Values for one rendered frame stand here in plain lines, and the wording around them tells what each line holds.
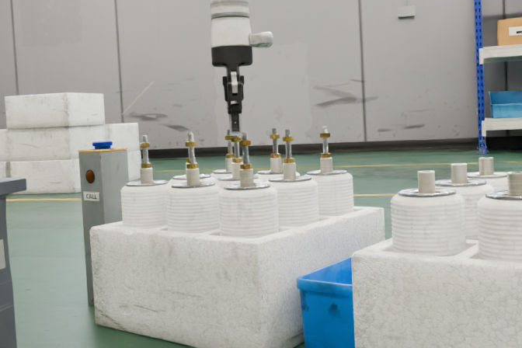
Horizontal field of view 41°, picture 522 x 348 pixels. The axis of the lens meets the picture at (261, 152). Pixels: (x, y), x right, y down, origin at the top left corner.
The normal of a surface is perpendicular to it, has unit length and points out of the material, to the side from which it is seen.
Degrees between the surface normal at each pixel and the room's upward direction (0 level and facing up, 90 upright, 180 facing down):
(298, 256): 90
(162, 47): 90
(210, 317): 90
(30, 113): 90
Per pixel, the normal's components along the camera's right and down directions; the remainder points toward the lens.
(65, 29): -0.29, 0.07
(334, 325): -0.59, 0.11
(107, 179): 0.79, 0.00
